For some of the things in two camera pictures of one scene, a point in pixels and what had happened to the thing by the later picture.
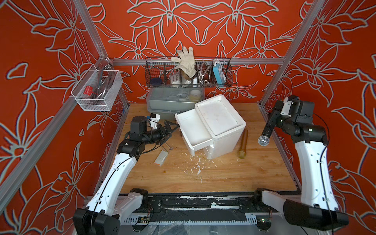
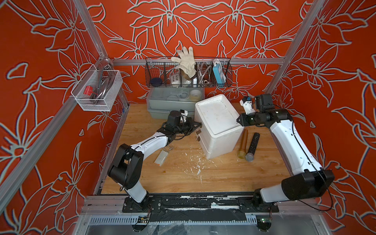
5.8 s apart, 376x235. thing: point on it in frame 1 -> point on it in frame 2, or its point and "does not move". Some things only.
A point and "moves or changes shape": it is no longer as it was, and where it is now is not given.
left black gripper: [161, 132] -> [190, 122]
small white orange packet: [161, 158] does not move
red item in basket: [88, 90] does not move
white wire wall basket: [98, 90] does not move
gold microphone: [242, 153] does not move
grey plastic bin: [166, 101] does not move
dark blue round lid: [156, 81] does not move
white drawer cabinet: [214, 126] moves or changes shape
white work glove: [187, 63] does not move
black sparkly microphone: [264, 140] -> [249, 156]
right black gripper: [279, 113] -> [242, 118]
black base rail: [201, 207] does not move
